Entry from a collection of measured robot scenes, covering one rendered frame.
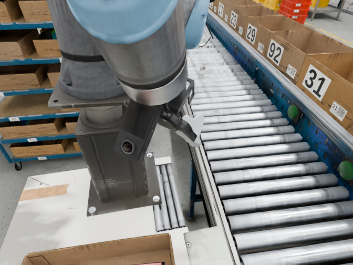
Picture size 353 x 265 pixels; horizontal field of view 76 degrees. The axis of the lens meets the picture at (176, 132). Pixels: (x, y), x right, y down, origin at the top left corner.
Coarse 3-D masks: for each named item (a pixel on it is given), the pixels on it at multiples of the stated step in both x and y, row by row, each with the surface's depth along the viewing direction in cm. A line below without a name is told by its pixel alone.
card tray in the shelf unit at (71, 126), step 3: (69, 117) 180; (72, 117) 187; (66, 120) 172; (69, 120) 179; (72, 120) 186; (66, 123) 169; (69, 123) 170; (72, 123) 170; (75, 123) 170; (66, 126) 171; (69, 126) 172; (72, 126) 172; (75, 126) 172; (69, 129) 173; (72, 129) 174; (75, 129) 174; (69, 132) 175; (72, 132) 176
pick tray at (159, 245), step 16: (112, 240) 61; (128, 240) 62; (144, 240) 63; (160, 240) 64; (32, 256) 59; (48, 256) 61; (64, 256) 62; (80, 256) 63; (96, 256) 65; (112, 256) 66; (128, 256) 67; (144, 256) 67; (160, 256) 67
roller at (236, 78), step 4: (236, 76) 160; (240, 76) 160; (244, 76) 160; (248, 76) 160; (196, 80) 156; (200, 80) 156; (204, 80) 156; (208, 80) 157; (212, 80) 157; (216, 80) 157; (220, 80) 157; (224, 80) 158; (228, 80) 158; (232, 80) 158; (236, 80) 159
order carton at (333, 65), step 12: (312, 60) 108; (324, 60) 115; (336, 60) 116; (348, 60) 117; (300, 72) 117; (324, 72) 101; (336, 72) 120; (348, 72) 121; (300, 84) 118; (336, 84) 95; (348, 84) 89; (312, 96) 110; (324, 96) 102; (336, 96) 96; (348, 96) 90; (324, 108) 103; (348, 108) 90; (336, 120) 97; (348, 120) 91
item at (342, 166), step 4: (340, 164) 87; (344, 164) 85; (348, 164) 84; (340, 168) 87; (344, 168) 85; (348, 168) 83; (352, 168) 82; (340, 172) 87; (344, 172) 85; (348, 172) 84; (352, 172) 82; (344, 176) 86; (348, 176) 84; (352, 176) 82
